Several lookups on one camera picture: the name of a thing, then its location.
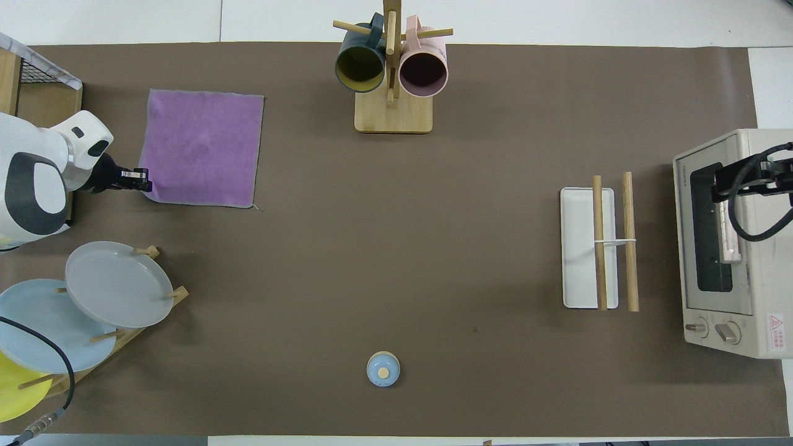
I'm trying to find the dark teal mug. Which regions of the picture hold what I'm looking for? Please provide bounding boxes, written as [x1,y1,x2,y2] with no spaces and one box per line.
[335,12,387,94]

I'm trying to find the white patterned cloth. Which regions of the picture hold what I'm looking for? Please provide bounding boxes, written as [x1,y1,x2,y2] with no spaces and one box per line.
[0,32,83,90]

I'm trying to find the pink mug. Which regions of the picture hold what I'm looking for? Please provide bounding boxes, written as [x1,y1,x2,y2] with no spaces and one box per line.
[399,15,449,98]

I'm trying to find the black wire basket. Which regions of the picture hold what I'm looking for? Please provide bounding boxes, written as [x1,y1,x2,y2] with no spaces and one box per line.
[12,55,63,87]

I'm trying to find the light blue plate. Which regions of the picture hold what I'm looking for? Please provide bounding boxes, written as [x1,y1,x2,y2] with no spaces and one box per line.
[0,279,118,374]

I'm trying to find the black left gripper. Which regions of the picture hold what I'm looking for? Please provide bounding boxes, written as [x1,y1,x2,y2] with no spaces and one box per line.
[93,154,154,193]

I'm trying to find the purple and grey towel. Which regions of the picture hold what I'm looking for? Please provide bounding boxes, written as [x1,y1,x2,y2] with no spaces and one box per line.
[138,89,265,209]

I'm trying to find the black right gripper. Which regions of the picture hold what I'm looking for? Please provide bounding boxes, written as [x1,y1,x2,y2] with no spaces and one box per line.
[711,159,793,203]

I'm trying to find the white wooden-bar towel rack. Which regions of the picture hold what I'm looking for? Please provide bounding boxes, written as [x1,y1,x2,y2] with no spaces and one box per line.
[560,172,639,312]

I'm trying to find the cream toaster oven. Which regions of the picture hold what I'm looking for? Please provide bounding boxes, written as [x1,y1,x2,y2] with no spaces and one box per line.
[673,128,793,360]

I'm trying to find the brown table mat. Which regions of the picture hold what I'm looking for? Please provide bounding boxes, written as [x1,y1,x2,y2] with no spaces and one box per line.
[0,42,789,437]

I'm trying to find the wooden plate rack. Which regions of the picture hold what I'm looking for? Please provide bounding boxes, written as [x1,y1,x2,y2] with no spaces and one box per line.
[19,245,190,398]

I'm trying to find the small blue call bell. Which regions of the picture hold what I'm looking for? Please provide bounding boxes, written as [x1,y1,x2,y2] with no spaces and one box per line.
[366,351,401,388]

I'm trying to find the yellow plate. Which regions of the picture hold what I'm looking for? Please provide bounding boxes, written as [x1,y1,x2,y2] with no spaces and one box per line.
[0,350,54,423]

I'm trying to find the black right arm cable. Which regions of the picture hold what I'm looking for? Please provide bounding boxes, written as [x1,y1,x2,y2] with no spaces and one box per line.
[728,142,793,242]

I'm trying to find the wooden mug tree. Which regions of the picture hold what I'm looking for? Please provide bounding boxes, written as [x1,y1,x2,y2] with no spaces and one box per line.
[333,0,454,134]

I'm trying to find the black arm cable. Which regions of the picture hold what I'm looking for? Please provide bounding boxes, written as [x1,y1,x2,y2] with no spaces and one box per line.
[0,316,76,446]
[728,142,793,242]

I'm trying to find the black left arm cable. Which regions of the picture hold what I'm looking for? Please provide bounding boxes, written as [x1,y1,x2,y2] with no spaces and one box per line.
[0,316,76,446]

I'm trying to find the grey plate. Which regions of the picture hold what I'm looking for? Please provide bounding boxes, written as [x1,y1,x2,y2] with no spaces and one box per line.
[64,241,175,329]

